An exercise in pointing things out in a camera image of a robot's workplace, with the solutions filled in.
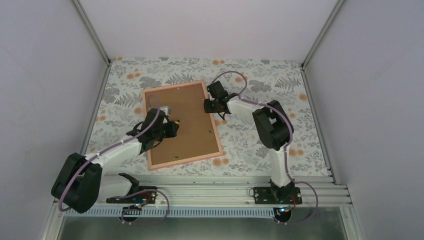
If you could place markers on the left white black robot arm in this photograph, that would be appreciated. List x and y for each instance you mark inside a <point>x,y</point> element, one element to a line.
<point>84,180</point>

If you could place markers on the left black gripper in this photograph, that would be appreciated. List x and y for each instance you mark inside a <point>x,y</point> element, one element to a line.
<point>172,131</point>

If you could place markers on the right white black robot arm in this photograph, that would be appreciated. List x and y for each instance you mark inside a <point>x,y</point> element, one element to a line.
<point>274,129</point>

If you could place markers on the left aluminium corner post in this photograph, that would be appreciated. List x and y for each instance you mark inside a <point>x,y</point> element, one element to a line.
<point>91,31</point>

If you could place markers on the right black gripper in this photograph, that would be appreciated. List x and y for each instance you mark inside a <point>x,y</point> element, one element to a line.
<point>207,107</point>

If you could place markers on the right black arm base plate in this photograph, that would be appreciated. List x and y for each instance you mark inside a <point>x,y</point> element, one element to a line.
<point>273,195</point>

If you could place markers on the floral patterned table mat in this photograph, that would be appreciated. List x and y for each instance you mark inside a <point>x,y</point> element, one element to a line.
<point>121,108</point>

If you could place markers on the aluminium rail base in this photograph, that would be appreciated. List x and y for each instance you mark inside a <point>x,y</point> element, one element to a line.
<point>214,208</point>

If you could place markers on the pink picture frame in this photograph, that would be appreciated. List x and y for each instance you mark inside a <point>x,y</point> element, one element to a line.
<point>197,137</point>

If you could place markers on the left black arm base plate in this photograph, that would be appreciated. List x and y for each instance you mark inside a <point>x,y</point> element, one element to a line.
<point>141,196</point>

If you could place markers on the aluminium corner post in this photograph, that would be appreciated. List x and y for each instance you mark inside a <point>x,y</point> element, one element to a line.
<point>91,31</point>
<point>333,14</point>

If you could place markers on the right aluminium corner post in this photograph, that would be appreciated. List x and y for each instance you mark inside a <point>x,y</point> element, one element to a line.
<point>333,14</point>

